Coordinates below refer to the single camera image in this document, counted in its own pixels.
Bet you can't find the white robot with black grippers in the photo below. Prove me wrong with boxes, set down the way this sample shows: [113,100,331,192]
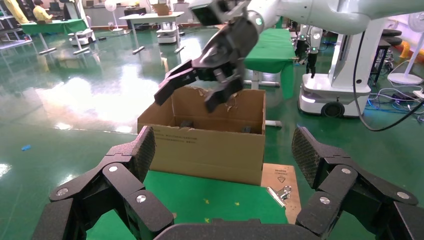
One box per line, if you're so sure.
[293,23,326,80]

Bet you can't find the yellow hanging cloth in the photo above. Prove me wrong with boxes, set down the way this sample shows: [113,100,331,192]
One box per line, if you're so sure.
[3,0,30,25]

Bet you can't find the yellow orange tube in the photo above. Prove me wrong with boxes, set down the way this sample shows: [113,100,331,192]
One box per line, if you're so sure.
[396,40,424,64]

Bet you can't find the white mobile robot with screen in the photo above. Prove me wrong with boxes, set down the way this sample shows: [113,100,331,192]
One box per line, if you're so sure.
[62,0,97,47]

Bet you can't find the green table cloth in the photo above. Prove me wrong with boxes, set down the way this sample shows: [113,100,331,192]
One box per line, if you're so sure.
[86,170,288,240]

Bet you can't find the green cloth covered table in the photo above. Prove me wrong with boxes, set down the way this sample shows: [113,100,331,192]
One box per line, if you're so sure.
[244,28,296,101]
[20,18,89,56]

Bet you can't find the white pedestal fan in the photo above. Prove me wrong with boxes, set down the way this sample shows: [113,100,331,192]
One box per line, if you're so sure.
[386,11,424,86]
[104,0,124,33]

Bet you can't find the white table leg frame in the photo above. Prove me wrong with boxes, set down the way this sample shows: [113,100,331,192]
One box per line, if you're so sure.
[245,70,282,90]

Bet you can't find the floor cable bundle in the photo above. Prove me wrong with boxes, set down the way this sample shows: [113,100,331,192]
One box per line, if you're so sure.
[365,87,424,125]

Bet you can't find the small brown cardboard box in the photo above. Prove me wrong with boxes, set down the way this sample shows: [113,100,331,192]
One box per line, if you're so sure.
[152,3,173,17]

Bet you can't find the silver binder clip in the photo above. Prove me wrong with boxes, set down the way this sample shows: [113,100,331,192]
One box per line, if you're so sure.
[266,185,293,208]

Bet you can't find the white office table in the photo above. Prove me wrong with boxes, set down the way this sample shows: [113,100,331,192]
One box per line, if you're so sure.
[118,11,186,56]

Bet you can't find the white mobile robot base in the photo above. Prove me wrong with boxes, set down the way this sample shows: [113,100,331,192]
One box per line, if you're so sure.
[156,21,181,45]

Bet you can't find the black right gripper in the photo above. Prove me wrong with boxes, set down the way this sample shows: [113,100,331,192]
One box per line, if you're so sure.
[153,13,260,114]

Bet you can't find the large open cardboard carton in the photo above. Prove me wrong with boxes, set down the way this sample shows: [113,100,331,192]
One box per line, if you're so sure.
[137,86,267,186]

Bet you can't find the black hanging loop cable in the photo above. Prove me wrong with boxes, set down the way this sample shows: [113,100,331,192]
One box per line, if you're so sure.
[352,31,424,132]

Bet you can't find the person in yellow shirt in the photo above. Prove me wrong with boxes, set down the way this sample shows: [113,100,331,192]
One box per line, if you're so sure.
[32,0,54,22]

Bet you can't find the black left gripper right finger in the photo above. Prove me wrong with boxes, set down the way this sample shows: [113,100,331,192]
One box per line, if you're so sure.
[291,126,424,240]

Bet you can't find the grey metal rack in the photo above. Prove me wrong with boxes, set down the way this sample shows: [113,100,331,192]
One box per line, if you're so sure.
[0,14,34,51]

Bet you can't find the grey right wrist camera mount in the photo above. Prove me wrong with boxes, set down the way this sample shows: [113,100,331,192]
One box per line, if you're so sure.
[188,0,248,27]

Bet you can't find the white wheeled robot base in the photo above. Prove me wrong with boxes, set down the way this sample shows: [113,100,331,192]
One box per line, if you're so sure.
[298,19,387,118]

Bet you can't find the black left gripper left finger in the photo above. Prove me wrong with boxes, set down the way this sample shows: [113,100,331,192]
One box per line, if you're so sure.
[31,125,175,240]

